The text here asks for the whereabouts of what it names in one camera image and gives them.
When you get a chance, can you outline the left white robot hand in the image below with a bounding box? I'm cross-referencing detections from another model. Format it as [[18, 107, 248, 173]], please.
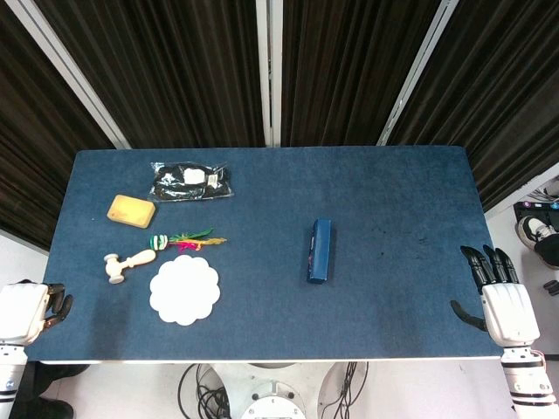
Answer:
[[0, 281, 74, 347]]

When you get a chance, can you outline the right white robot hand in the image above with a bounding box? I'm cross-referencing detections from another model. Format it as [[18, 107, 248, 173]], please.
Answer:
[[450, 244, 542, 349]]

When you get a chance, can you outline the blue rectangular box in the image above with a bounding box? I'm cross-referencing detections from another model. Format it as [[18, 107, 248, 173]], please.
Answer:
[[304, 217, 336, 285]]

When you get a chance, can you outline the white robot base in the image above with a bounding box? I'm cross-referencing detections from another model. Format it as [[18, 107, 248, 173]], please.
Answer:
[[208, 361, 350, 419]]

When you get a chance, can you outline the dark blue cloth-covered table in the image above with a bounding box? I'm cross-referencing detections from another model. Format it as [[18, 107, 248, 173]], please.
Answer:
[[24, 146, 519, 364]]

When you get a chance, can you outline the black trouser leg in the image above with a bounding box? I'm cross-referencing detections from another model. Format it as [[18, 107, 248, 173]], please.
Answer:
[[533, 233, 559, 268]]

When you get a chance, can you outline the white and black sneaker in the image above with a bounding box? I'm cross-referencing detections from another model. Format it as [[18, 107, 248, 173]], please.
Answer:
[[517, 215, 556, 251]]

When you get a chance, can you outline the black bag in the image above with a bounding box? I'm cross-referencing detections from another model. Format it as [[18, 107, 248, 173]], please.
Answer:
[[8, 361, 91, 419]]

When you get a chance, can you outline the black device with coloured buttons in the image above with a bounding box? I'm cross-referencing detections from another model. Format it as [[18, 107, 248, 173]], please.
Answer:
[[513, 198, 559, 228]]

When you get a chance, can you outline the small wooden mallet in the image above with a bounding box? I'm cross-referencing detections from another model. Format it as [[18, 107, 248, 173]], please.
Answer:
[[103, 249, 157, 285]]

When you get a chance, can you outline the yellow sponge block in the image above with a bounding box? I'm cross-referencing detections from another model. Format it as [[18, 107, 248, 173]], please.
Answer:
[[106, 194, 157, 229]]

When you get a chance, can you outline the colourful feather shuttlecock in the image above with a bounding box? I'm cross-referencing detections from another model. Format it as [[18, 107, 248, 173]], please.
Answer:
[[149, 226, 228, 252]]

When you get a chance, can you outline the white flower-shaped plate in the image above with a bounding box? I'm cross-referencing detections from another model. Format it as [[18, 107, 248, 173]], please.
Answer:
[[148, 255, 222, 326]]

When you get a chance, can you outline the dark pleated curtain panel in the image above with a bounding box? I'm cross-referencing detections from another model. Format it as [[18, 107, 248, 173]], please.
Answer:
[[0, 0, 115, 252], [33, 0, 267, 150], [387, 0, 559, 211], [281, 0, 443, 148]]

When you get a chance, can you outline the black item in plastic bag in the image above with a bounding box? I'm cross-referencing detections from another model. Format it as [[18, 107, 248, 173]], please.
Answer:
[[148, 161, 236, 203]]

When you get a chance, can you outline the black floor cable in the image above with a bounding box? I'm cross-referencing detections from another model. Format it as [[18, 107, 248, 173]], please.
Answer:
[[321, 361, 370, 419]]

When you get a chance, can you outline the black cable bundle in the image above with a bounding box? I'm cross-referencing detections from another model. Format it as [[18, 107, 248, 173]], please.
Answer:
[[177, 362, 231, 419]]

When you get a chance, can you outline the white partition post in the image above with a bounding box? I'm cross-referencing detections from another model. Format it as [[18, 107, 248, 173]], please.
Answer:
[[3, 0, 132, 150], [255, 0, 284, 148], [376, 0, 459, 148]]

